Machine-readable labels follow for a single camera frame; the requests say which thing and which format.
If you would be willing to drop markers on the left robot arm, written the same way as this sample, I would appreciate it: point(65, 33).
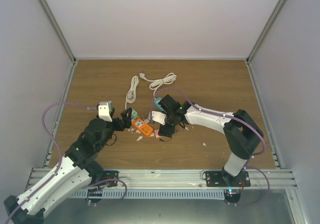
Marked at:
point(76, 169)

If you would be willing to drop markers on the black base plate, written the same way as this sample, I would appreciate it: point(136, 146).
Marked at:
point(95, 192)
point(232, 185)

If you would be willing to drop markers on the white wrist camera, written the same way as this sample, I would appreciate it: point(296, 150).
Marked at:
point(158, 117)
point(105, 109)

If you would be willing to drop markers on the pink charger plug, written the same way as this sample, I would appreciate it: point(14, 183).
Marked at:
point(157, 136)

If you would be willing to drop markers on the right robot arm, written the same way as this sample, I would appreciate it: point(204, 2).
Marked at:
point(241, 132)

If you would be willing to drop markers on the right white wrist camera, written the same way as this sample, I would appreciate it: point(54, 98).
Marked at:
point(158, 117)

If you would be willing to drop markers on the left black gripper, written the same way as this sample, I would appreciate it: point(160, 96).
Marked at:
point(127, 122)

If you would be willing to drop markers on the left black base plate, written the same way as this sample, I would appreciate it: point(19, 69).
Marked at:
point(95, 192)

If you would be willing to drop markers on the aluminium front rail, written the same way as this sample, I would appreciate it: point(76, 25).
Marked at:
point(195, 179)

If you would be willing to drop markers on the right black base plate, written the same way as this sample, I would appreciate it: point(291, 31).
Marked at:
point(232, 185)

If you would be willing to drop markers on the orange power strip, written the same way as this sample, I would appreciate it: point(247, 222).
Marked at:
point(143, 127)

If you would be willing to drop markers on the teal power strip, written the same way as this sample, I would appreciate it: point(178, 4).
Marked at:
point(157, 103)

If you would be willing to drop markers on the right aluminium frame post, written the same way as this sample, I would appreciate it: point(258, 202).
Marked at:
point(270, 21)

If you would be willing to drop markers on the grey slotted cable duct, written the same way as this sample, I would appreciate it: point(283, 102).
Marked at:
point(151, 194)

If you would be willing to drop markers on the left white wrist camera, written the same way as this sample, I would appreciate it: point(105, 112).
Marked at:
point(105, 109)

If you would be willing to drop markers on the left aluminium frame post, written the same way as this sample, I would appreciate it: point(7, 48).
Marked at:
point(49, 14)

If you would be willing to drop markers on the green charger plug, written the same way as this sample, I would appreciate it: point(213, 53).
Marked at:
point(134, 114)

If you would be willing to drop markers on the aluminium frame post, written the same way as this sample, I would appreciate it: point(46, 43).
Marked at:
point(270, 21)
point(49, 14)

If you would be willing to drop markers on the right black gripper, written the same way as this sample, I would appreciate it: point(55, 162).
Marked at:
point(166, 132)

